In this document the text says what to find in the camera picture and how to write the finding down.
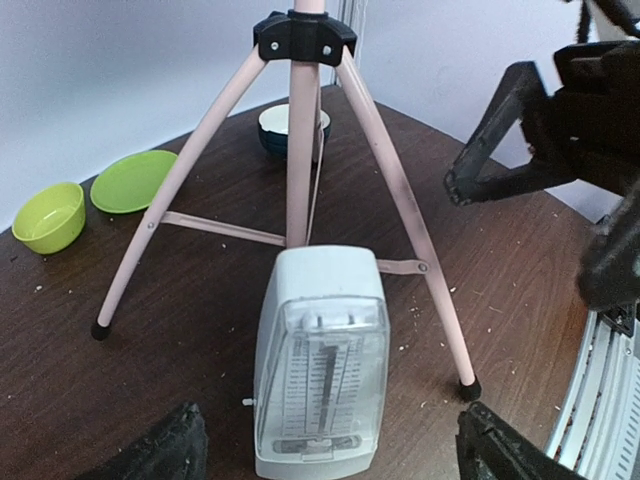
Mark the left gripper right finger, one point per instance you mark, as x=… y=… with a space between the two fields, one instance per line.
x=488 y=447

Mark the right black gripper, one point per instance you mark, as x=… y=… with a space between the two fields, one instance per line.
x=587 y=130

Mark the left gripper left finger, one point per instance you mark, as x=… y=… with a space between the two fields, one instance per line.
x=174 y=448

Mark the white metronome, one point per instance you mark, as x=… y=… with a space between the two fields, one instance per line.
x=321 y=364

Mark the pink music stand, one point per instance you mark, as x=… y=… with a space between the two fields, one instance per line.
x=308 y=38

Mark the small lime green bowl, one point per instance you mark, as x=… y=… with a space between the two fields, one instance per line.
x=52 y=219

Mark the green plate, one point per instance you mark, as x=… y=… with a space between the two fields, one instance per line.
x=130 y=184

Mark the white and navy bowl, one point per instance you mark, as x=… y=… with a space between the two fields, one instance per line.
x=273 y=130

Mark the aluminium front rail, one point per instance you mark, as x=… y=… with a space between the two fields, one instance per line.
x=596 y=434

